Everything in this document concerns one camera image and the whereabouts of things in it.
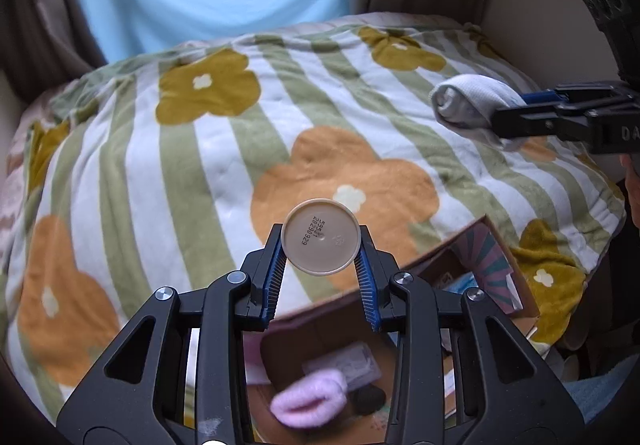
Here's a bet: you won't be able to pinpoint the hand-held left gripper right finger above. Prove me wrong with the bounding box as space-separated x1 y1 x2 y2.
352 224 586 445

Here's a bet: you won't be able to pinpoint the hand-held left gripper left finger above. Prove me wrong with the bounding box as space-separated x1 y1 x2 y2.
56 224 289 445

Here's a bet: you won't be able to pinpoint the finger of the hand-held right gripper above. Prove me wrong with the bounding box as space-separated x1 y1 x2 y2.
519 83 633 108
492 103 598 152

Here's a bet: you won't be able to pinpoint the beige round jar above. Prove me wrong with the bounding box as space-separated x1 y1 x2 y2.
280 198 360 276

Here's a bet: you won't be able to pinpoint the white sock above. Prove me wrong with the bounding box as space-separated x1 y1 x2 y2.
430 73 527 149

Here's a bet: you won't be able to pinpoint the clear plastic bag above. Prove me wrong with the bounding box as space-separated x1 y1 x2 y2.
302 344 383 388

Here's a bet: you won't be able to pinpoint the blue and white carton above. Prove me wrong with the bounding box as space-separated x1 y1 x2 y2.
434 269 477 299

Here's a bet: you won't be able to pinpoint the cardboard box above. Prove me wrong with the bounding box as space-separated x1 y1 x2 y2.
182 215 542 445

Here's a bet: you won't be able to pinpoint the small black jar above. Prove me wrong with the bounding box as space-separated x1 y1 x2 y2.
356 386 387 417

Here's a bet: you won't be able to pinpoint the pink fuzzy sock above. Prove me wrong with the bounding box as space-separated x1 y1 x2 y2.
270 371 350 429

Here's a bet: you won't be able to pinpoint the person's right forearm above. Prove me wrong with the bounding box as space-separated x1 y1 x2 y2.
619 154 640 232

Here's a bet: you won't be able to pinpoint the striped flower blanket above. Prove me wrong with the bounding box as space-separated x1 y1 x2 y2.
0 25 627 426

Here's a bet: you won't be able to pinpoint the person's blue trousers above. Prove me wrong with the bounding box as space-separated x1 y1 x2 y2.
564 356 640 427

